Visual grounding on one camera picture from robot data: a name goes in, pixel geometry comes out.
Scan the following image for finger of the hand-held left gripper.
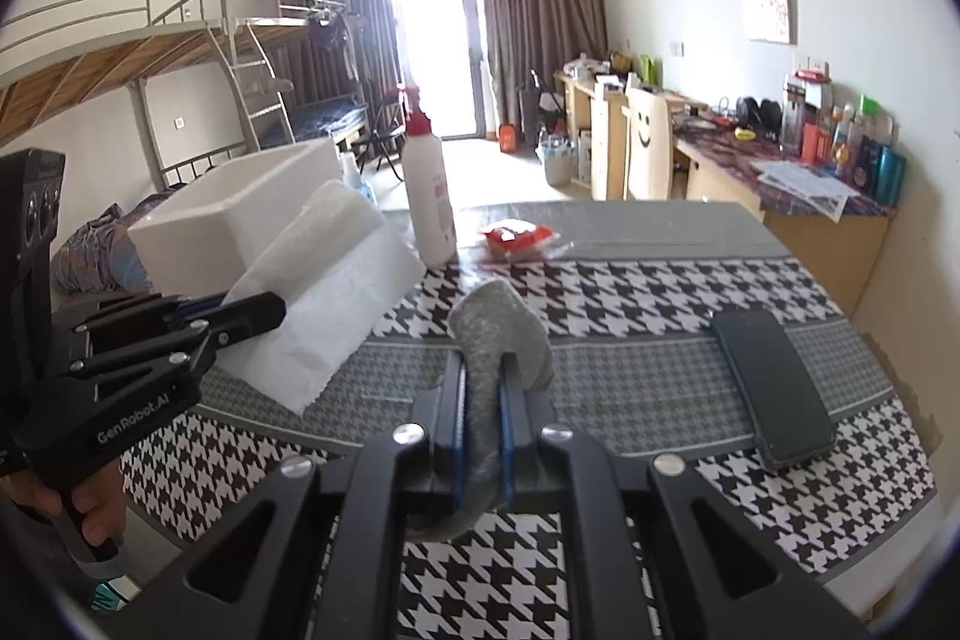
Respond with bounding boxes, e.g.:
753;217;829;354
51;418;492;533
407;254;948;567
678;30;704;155
97;293;230;320
71;291;288;380

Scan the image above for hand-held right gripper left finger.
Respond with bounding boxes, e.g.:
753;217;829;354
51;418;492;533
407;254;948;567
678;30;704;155
139;351;470;640

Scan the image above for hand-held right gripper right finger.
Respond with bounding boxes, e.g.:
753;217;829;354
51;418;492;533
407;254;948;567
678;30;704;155
499;374;876;640

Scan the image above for white paper towel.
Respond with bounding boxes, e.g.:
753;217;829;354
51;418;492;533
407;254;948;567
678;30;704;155
217;179;427;416

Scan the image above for white foam box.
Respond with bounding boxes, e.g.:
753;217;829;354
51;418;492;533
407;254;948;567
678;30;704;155
127;137;344;298

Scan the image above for grey sock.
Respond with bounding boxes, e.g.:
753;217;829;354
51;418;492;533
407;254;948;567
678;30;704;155
409;280;556;543

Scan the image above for person's left hand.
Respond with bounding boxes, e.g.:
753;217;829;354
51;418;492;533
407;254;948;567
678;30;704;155
0;462;128;551

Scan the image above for purple orange crumpled quilt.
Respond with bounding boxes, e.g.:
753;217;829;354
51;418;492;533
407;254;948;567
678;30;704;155
51;203;151;293

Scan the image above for clear sanitizer bottle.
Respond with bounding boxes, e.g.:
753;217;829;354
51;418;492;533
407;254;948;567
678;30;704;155
339;152;380;206

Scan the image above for red snack packet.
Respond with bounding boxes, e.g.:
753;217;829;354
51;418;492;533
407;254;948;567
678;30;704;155
480;218;575;263

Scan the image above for dark blue bedding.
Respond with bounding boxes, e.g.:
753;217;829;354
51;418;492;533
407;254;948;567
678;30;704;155
289;96;370;136

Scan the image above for white bottle with red cap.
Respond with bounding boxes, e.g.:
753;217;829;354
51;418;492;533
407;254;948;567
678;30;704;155
401;83;460;270

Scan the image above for houndstooth tablecloth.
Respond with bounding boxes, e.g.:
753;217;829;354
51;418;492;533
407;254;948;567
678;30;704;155
120;201;938;640

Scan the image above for black folding chair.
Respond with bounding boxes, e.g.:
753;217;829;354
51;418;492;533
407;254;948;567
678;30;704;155
356;89;410;184

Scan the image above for dark rectangular case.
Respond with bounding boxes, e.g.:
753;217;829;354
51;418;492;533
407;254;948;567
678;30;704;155
709;308;837;471

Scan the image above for grey metal bunk bed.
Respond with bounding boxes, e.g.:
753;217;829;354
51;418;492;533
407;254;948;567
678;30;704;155
0;0;301;195
229;0;376;157

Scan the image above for white bucket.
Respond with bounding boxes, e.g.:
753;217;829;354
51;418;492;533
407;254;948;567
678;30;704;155
541;141;577;187

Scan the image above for dark hanging clothes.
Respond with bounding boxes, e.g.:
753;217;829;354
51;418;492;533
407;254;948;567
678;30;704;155
307;14;353;50

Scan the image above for light wooden desk with drawers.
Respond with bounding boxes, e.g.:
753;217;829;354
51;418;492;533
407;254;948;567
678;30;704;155
555;72;680;202

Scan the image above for brown curtain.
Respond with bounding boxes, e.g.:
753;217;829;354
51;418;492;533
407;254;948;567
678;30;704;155
277;0;398;110
474;0;610;142

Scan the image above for wooden chair with smiley face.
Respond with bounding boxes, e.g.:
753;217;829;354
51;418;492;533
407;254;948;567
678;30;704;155
624;86;677;202

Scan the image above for glass balcony door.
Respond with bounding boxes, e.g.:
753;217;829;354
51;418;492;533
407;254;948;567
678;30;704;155
382;0;488;142

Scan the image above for wooden desk with patterned cover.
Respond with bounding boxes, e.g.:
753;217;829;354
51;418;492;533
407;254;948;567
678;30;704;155
675;115;901;320

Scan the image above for white papers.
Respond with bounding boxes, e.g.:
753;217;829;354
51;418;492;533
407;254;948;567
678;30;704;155
757;160;860;218

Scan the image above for black bag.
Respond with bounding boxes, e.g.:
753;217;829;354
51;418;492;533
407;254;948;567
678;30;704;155
735;96;785;132

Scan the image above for dark thermos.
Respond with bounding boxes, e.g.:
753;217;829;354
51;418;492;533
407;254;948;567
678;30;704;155
780;85;807;155

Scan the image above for red and white box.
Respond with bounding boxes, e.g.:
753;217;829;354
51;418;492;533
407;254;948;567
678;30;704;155
784;72;834;113

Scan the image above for teal bottle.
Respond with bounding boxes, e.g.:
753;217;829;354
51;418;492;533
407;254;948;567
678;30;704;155
877;149;909;207

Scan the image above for green capped bottle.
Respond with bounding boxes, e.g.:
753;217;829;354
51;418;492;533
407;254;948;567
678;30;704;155
855;96;883;163

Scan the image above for pink cartoon wall picture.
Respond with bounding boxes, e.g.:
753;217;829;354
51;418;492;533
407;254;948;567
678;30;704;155
740;0;796;43

